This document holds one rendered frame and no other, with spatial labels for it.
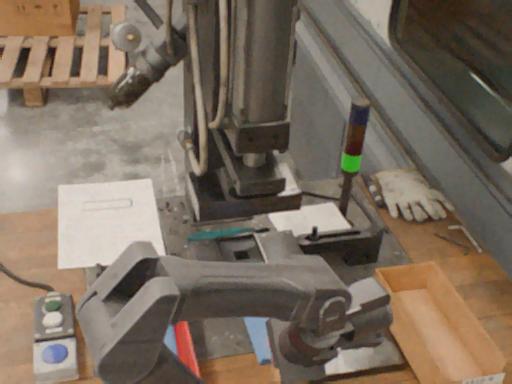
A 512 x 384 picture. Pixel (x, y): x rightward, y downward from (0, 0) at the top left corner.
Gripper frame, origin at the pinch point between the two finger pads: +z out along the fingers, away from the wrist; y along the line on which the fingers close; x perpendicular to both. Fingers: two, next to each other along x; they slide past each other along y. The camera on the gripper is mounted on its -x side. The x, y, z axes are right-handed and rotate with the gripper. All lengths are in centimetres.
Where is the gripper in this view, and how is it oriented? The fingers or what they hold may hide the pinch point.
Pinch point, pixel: (282, 357)
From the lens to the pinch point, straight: 104.5
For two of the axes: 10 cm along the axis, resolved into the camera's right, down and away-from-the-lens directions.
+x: -9.7, 0.9, -2.2
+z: -1.8, 3.6, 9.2
